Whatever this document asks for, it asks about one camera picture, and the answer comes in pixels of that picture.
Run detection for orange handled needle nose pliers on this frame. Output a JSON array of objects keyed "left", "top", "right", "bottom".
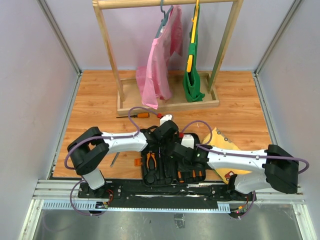
[{"left": 146, "top": 151, "right": 157, "bottom": 172}]

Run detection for black orange handled screwdriver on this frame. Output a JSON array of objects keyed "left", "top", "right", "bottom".
[{"left": 177, "top": 171, "right": 185, "bottom": 183}]

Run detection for black plastic tool case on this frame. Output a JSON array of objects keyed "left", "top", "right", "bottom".
[{"left": 133, "top": 131, "right": 207, "bottom": 188}]

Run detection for orange handled awl screwdriver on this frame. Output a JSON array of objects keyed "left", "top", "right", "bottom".
[{"left": 116, "top": 112, "right": 150, "bottom": 119}]

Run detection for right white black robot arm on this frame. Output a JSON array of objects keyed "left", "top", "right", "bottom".
[{"left": 169, "top": 143, "right": 299, "bottom": 200}]

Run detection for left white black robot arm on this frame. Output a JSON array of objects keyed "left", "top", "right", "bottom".
[{"left": 66, "top": 120, "right": 179, "bottom": 198}]

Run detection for yellow cartoon cloth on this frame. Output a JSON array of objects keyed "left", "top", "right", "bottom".
[{"left": 202, "top": 127, "right": 250, "bottom": 184}]

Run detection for wooden clothes rack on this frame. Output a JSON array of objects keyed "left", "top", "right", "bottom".
[{"left": 92, "top": 0, "right": 243, "bottom": 117}]

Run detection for green garment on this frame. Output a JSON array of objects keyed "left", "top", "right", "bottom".
[{"left": 182, "top": 4, "right": 205, "bottom": 103}]

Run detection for pink garment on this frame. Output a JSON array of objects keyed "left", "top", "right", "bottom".
[{"left": 135, "top": 5, "right": 183, "bottom": 109}]

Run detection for yellow clothes hanger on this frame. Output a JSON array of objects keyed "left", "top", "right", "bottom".
[{"left": 186, "top": 0, "right": 200, "bottom": 73}]

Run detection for teal clothes hanger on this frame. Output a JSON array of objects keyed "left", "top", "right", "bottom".
[{"left": 155, "top": 0, "right": 174, "bottom": 39}]

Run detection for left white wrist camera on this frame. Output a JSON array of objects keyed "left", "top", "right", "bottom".
[{"left": 159, "top": 114, "right": 173, "bottom": 125}]

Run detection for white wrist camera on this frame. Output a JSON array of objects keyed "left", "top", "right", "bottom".
[
  {"left": 180, "top": 134, "right": 195, "bottom": 149},
  {"left": 159, "top": 114, "right": 173, "bottom": 125}
]

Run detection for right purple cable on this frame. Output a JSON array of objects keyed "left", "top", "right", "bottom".
[{"left": 177, "top": 120, "right": 310, "bottom": 221}]

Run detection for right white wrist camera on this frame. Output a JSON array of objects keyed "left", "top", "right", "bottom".
[{"left": 180, "top": 134, "right": 195, "bottom": 149}]

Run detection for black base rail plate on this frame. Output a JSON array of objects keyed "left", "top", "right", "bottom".
[{"left": 77, "top": 179, "right": 256, "bottom": 203}]

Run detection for slotted aluminium cable duct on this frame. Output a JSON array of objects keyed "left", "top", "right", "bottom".
[{"left": 42, "top": 198, "right": 231, "bottom": 214}]

